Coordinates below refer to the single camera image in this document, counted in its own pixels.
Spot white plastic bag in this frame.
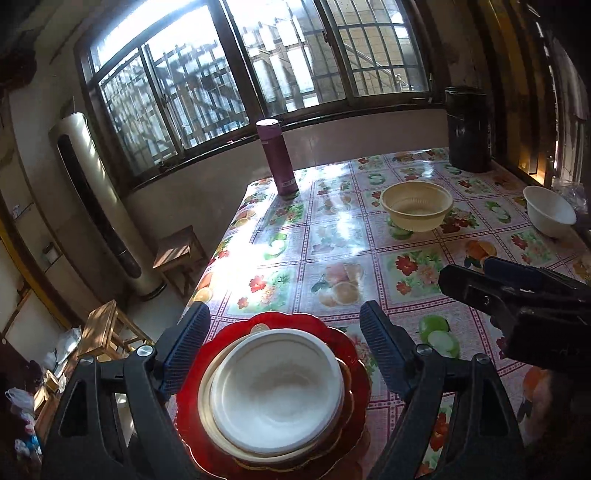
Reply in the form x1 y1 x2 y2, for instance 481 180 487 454
4 388 36 417

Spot white standing air conditioner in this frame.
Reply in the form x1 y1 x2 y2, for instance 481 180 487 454
48 112 167 301

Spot barred window with brown frame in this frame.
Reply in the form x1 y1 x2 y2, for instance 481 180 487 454
74 0 437 188

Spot purple thermos bottle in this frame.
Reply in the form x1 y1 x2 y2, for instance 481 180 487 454
255 119 298 197

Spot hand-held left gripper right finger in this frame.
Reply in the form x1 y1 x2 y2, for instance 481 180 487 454
359 300 528 480

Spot floral fruit print tablecloth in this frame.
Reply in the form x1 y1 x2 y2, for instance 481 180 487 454
166 147 591 480

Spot clear plastic bag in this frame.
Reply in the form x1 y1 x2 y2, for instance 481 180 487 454
551 178 591 227

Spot cream ribbed bowl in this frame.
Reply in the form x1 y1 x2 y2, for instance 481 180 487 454
199 323 345 464
381 181 454 233

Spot dark wooden stool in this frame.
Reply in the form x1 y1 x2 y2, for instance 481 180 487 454
152 225 208 298

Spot light wooden stool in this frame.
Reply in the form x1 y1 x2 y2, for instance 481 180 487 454
76 300 155 365

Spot large red scalloped plate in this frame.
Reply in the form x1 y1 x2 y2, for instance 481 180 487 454
174 311 372 480

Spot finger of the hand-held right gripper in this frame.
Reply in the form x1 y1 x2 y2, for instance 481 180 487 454
438 264 525 324
481 257 591 301

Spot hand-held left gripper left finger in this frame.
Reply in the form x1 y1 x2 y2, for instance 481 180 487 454
41 301 212 480

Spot crumpled white plastic bags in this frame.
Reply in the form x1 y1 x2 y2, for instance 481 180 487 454
52 325 84 366

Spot small white bowl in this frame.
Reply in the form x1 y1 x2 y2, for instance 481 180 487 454
523 185 578 239

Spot wide white bowl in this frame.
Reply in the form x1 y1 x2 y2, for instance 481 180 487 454
210 329 345 455

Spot small red scalloped plate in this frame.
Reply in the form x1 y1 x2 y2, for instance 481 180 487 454
203 323 356 472

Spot black cylindrical canister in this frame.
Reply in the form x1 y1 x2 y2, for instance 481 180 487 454
444 86 494 172

